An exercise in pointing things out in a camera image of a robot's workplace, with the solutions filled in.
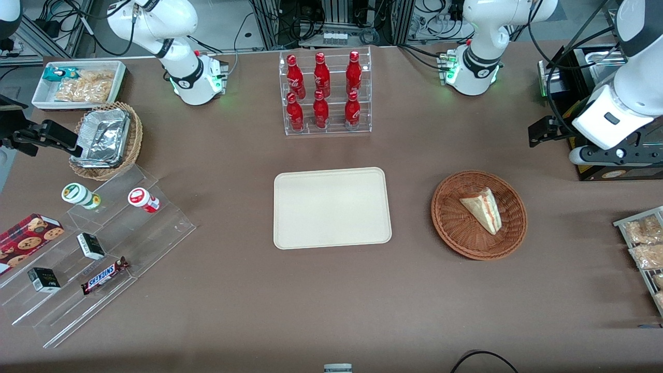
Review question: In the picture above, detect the triangle sandwich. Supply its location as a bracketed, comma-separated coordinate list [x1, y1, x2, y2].
[459, 188, 502, 236]

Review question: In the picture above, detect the white rectangular bin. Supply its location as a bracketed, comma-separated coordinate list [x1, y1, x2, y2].
[31, 60, 128, 111]

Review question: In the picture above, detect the brown wicker basket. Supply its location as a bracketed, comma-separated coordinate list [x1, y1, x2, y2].
[431, 170, 528, 261]

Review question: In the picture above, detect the red lid white bottle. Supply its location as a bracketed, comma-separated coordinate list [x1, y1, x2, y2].
[128, 188, 161, 214]

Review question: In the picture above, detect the aluminium frame rack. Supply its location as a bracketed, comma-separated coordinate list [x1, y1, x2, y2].
[251, 0, 415, 50]

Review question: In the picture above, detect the grey wire rack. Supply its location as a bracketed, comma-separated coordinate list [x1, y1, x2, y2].
[613, 206, 663, 318]

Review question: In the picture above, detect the red cola bottle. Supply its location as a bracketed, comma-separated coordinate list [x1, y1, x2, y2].
[286, 92, 305, 132]
[344, 90, 361, 130]
[313, 52, 331, 99]
[313, 90, 330, 130]
[286, 54, 306, 100]
[345, 50, 363, 96]

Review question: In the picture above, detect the cream plastic tray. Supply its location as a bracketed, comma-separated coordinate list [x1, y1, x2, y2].
[273, 167, 393, 250]

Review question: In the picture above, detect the small black carton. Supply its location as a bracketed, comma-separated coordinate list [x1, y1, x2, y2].
[27, 267, 62, 294]
[77, 233, 106, 261]

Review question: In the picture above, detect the clear acrylic stepped display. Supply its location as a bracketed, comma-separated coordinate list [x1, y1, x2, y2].
[0, 165, 196, 349]

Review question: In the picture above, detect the snickers chocolate bar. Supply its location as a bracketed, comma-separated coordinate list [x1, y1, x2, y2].
[81, 256, 130, 296]

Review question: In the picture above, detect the black cable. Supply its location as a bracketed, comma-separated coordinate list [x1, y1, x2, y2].
[450, 351, 520, 373]

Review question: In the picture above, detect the teal snack packet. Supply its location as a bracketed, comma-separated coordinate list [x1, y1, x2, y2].
[42, 66, 78, 83]

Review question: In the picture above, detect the tan wicker basket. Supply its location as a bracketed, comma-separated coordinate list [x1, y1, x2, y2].
[69, 102, 143, 181]

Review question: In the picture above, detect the aluminium frame with cables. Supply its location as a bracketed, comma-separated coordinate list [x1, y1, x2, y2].
[0, 0, 96, 65]

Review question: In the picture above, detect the red cookie box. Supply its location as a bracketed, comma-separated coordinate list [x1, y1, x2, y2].
[0, 213, 65, 276]

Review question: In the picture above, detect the aluminium foil container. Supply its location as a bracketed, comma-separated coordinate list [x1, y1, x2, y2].
[73, 108, 131, 167]

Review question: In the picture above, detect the clear bag of crackers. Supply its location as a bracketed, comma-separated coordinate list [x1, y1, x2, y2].
[54, 70, 116, 103]

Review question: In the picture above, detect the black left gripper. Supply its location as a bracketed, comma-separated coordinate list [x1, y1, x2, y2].
[528, 117, 575, 149]

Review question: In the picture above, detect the clear acrylic bottle rack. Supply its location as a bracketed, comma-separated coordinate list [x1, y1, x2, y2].
[279, 46, 372, 136]

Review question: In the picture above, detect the black box appliance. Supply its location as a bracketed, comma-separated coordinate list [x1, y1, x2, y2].
[538, 44, 663, 182]

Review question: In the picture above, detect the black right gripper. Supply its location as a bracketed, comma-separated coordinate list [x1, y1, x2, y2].
[0, 120, 84, 157]

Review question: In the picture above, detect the green lid white cup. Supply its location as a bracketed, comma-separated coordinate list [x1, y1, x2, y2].
[61, 183, 102, 210]

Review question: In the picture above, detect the clear bag of snacks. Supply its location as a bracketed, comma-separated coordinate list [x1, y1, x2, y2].
[623, 215, 663, 245]
[628, 243, 663, 270]

